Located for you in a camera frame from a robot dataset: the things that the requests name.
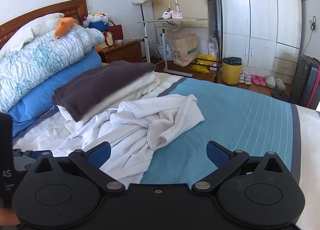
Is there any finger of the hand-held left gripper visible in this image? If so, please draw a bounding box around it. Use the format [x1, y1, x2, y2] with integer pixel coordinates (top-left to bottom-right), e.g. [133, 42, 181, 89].
[12, 148, 54, 160]

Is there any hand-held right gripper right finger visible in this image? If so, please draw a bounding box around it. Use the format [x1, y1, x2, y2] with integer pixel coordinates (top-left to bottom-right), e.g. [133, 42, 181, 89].
[191, 141, 292, 194]

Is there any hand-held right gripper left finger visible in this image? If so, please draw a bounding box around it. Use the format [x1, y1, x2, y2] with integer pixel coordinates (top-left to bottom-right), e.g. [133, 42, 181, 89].
[26, 141, 127, 194]

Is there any white shirt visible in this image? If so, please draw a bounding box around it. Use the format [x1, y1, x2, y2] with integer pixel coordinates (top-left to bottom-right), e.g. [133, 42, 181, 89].
[54, 93, 205, 187]

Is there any bed with striped sheet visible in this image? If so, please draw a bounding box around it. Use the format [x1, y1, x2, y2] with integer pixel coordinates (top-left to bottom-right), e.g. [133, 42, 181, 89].
[11, 63, 320, 230]

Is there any dark brown folded sweater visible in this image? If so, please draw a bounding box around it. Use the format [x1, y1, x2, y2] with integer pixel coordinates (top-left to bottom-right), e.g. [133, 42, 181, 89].
[52, 60, 157, 122]

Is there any blue pillow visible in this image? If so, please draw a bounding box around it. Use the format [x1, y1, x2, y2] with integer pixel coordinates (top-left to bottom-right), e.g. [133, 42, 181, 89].
[6, 48, 103, 138]

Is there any white folded garment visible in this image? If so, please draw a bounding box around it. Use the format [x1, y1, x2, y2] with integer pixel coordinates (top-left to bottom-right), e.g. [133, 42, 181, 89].
[57, 71, 160, 122]

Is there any yellow trash bin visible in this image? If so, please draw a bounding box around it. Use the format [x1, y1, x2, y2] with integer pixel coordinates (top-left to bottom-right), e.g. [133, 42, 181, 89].
[222, 57, 243, 86]

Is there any black weight plate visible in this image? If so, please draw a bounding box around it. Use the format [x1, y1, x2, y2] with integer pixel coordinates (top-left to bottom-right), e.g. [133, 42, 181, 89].
[271, 90, 295, 103]

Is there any light blue quilt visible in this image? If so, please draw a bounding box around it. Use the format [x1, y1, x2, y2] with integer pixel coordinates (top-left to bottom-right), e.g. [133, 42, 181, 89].
[0, 24, 105, 113]

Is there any yellow plastic bag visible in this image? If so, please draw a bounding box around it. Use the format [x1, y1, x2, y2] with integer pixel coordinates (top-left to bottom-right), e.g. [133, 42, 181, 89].
[190, 54, 217, 73]

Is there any wooden nightstand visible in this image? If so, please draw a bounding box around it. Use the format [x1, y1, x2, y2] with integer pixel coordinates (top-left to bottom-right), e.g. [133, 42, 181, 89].
[100, 39, 143, 64]

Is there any white package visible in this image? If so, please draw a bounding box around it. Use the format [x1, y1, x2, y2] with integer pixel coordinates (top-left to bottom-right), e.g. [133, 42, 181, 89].
[207, 37, 220, 57]

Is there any brown paper bag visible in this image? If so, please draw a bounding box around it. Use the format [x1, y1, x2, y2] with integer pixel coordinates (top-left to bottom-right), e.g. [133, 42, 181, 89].
[170, 33, 198, 67]

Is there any black suitcase with red stripe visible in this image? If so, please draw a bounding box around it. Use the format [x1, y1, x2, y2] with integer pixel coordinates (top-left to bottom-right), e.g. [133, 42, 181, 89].
[291, 55, 320, 109]

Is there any white plastic bag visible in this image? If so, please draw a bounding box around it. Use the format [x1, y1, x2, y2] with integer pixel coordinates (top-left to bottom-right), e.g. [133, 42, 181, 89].
[156, 41, 173, 61]

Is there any white fluffy blanket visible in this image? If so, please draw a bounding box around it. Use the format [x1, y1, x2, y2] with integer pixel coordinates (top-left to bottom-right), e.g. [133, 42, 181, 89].
[0, 12, 65, 53]

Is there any rolling side table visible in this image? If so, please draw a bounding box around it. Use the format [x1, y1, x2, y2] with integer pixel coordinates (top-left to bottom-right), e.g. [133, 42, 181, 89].
[137, 17, 209, 79]

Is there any wooden headboard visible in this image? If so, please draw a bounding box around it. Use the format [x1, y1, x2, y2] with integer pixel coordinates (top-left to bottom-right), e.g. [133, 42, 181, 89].
[0, 0, 88, 49]

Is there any white wardrobe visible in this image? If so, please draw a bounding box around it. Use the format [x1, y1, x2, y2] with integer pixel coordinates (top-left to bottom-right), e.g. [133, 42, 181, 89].
[217, 0, 303, 78]

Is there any yellow bag with red handles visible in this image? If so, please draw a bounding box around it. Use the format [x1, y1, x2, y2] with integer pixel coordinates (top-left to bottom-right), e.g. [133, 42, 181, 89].
[99, 30, 115, 49]

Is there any black wall cable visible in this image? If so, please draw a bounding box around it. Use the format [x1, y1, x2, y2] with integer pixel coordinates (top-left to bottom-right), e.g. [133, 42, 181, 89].
[302, 15, 317, 57]

